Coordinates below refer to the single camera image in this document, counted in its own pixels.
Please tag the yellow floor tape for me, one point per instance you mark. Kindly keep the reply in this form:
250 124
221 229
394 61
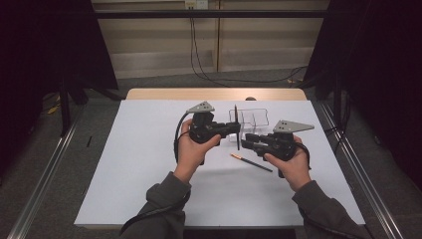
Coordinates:
53 109

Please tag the black curtain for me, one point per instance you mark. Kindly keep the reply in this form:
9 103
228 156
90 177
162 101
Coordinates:
49 43
381 66

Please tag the person's right hand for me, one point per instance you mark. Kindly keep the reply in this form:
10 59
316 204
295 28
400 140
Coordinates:
297 169

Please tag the small black floor stick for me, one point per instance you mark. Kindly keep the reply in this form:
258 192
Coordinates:
89 141

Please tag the black horizontal frame bar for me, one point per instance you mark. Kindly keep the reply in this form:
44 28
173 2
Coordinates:
212 14

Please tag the person's left hand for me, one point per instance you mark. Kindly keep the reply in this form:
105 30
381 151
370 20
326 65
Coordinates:
189 152

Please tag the clear plastic organizer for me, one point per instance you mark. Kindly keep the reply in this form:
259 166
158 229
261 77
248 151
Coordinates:
255 118

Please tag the black metal stand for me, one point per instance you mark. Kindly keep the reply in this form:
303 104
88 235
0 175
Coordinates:
64 106
337 99

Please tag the aluminium floor rail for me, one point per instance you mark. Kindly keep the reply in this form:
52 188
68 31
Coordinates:
368 186
43 172

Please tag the black pen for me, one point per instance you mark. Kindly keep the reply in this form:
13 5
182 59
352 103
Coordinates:
236 113

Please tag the black pencil with orange end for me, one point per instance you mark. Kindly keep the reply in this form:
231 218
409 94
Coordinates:
255 164

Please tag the white table board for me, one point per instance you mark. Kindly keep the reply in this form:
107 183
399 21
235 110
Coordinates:
132 172

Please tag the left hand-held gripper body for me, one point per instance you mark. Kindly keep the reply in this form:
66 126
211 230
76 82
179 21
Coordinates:
205 126

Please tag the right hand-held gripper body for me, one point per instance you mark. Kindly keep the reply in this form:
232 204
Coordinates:
282 146

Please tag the white wall outlet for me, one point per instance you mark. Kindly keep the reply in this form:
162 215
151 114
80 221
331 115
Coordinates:
196 4

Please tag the dark round table grommet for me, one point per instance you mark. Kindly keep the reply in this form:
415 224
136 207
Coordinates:
250 98

